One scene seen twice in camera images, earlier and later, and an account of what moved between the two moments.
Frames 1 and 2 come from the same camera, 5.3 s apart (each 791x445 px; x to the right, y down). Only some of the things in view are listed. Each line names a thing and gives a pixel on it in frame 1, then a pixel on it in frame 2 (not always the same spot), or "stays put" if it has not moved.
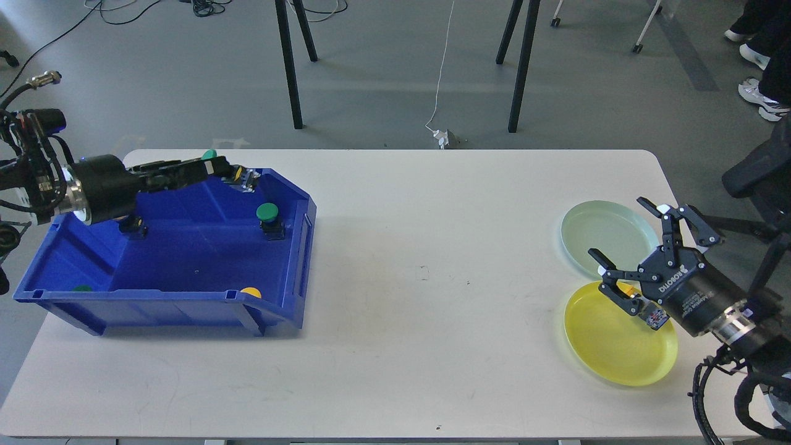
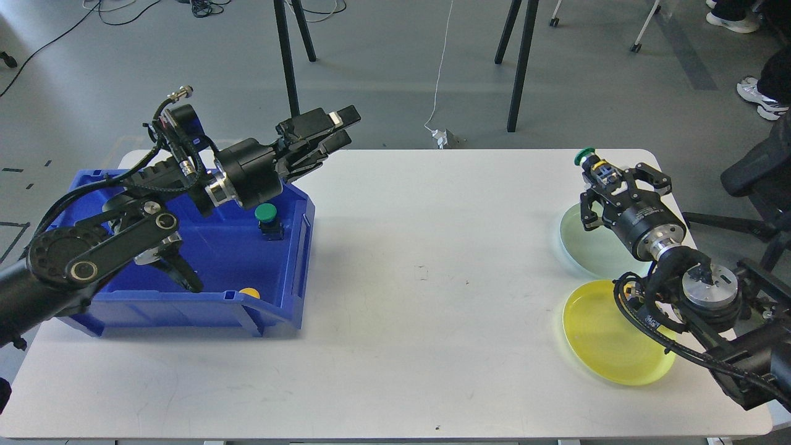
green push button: x=267 y=213 stays put
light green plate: x=620 y=233 stays put
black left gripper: x=110 y=190 → x=250 y=168
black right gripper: x=693 y=290 → x=642 y=220
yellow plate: x=615 y=345 stays put
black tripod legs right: x=532 y=15 stays put
